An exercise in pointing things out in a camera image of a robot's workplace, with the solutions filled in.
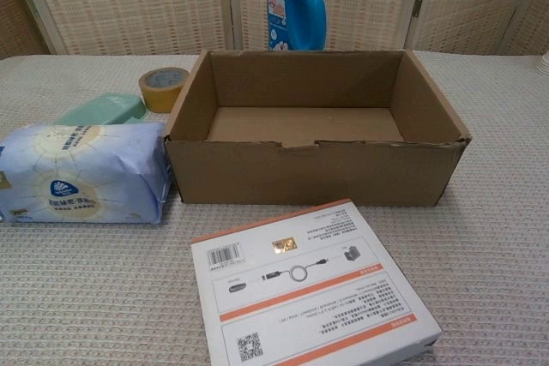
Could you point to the blue tissue paper pack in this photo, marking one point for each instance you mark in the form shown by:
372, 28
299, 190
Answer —
86, 169

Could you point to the brown cardboard box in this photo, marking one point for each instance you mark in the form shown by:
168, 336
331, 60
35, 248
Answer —
300, 177

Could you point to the tan packing tape roll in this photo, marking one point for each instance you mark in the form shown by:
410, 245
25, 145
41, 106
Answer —
158, 101

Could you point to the white orange product box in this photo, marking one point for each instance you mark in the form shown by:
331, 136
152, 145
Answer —
300, 297

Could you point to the blue detergent pump bottle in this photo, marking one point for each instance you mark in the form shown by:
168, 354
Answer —
296, 6

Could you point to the mint green plastic scoop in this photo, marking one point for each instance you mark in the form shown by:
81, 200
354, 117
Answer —
107, 106

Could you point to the beige woven tablecloth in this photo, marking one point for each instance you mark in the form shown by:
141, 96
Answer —
86, 297

